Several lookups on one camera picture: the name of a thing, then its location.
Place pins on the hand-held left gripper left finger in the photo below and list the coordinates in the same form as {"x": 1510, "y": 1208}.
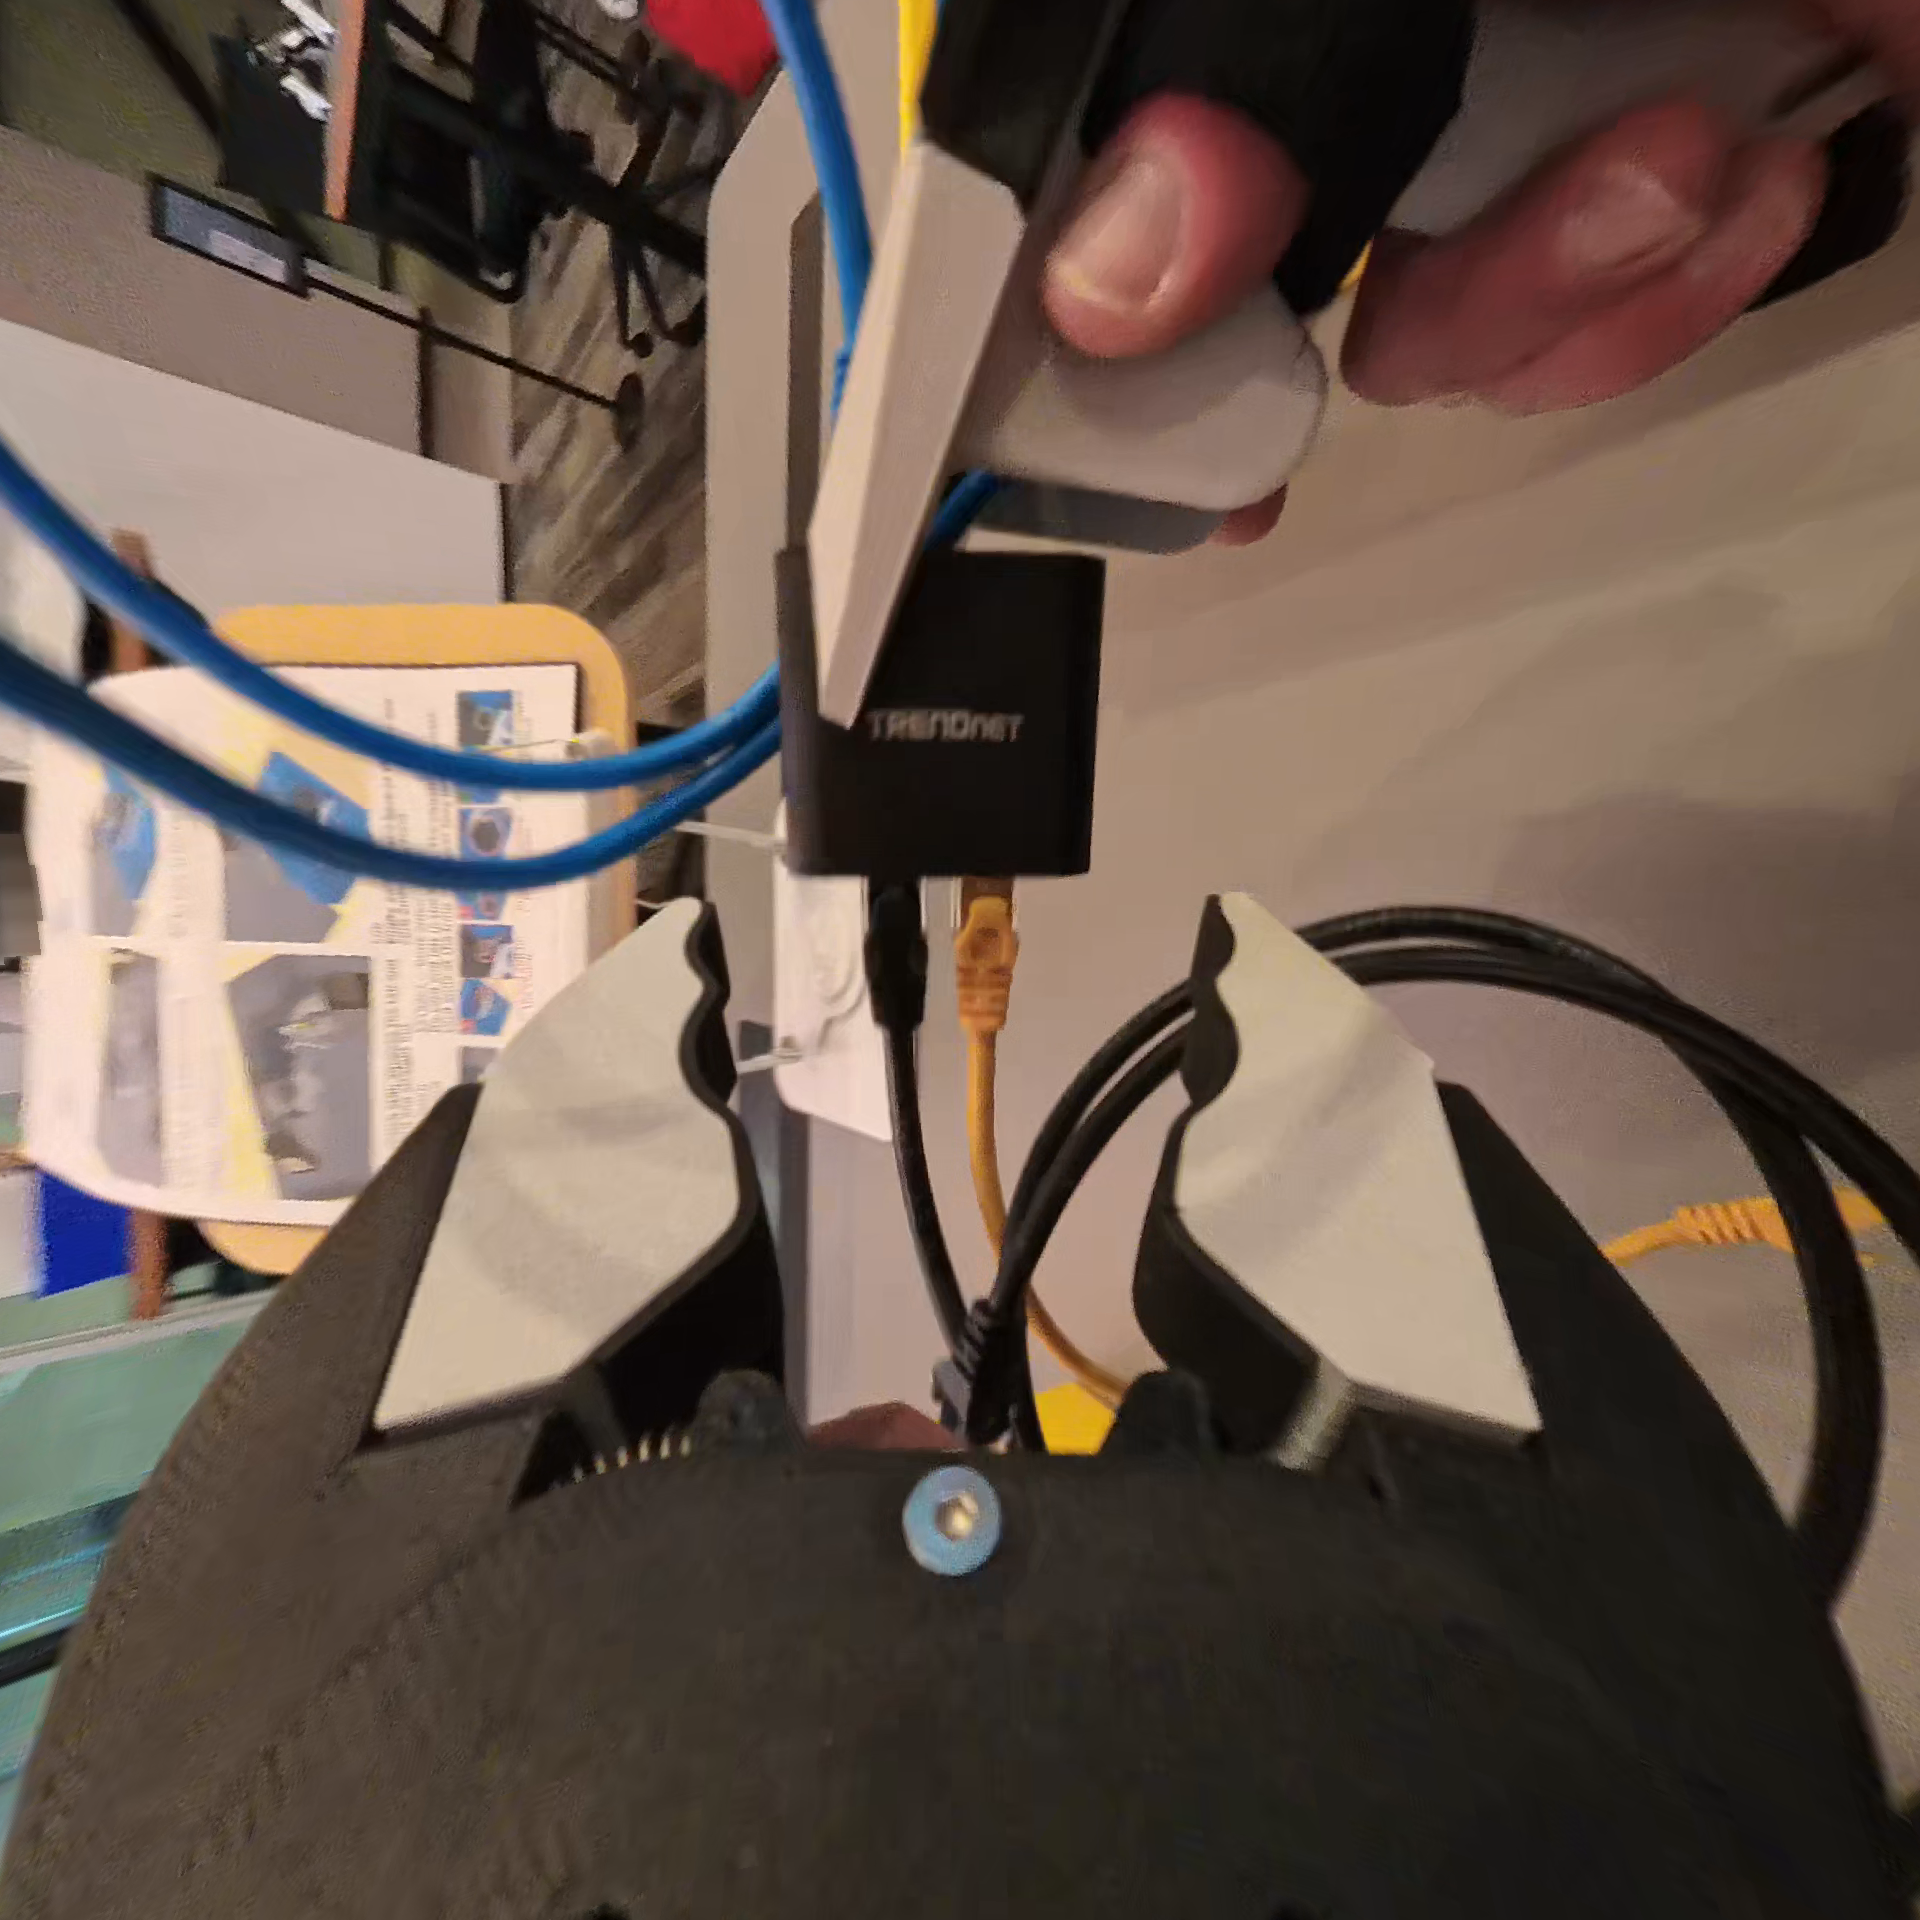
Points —
{"x": 571, "y": 1170}

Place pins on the black ethernet splitter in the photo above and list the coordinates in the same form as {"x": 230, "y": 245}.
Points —
{"x": 974, "y": 781}

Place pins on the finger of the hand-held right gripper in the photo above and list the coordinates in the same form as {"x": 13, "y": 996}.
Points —
{"x": 902, "y": 452}

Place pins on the printed instruction sheet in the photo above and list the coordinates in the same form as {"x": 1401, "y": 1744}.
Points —
{"x": 181, "y": 1049}

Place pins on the blue cloth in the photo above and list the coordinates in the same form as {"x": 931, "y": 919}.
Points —
{"x": 84, "y": 1231}

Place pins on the person's right hand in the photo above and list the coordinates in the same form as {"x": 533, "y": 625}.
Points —
{"x": 1575, "y": 270}

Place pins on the sign on floor stand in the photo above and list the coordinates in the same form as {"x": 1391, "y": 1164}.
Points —
{"x": 225, "y": 240}

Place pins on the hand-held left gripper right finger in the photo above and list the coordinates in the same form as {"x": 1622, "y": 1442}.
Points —
{"x": 1320, "y": 1185}

